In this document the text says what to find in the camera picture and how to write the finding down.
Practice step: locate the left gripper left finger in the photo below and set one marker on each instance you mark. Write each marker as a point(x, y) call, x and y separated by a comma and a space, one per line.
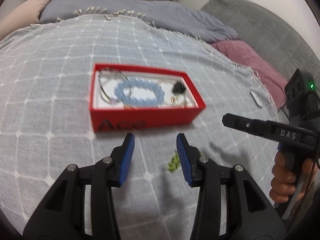
point(122, 156)

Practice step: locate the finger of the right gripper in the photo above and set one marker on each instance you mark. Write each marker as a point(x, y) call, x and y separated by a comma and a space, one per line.
point(237, 122)

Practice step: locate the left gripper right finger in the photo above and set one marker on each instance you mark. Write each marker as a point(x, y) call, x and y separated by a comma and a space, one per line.
point(188, 156)

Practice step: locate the black flower hair clip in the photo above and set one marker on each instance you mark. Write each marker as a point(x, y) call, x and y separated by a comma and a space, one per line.
point(178, 88)

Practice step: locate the right hand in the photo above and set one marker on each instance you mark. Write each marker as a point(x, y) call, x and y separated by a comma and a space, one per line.
point(282, 183)

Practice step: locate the small white label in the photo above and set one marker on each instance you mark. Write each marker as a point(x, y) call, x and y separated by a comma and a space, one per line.
point(256, 99)

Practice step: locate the pink pillow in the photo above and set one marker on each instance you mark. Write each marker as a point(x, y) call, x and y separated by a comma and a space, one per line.
point(240, 52)

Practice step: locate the red Ace box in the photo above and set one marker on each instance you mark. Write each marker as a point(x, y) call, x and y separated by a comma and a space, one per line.
point(142, 118)

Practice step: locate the white box insert tray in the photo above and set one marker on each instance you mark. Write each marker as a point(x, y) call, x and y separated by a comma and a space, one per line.
point(115, 89)

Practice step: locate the grey quilted pillow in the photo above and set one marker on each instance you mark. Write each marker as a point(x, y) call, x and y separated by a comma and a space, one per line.
point(269, 35)

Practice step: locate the blue-grey blanket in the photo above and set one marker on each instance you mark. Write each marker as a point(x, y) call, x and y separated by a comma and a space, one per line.
point(160, 14)

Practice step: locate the grey checked bedspread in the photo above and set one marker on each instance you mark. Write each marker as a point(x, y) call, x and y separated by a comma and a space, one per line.
point(45, 123)

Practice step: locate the beige pillow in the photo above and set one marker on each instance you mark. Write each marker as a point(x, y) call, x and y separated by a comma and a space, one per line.
point(24, 15)

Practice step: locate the black camera box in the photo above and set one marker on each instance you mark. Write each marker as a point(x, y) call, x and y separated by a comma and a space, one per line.
point(302, 101)

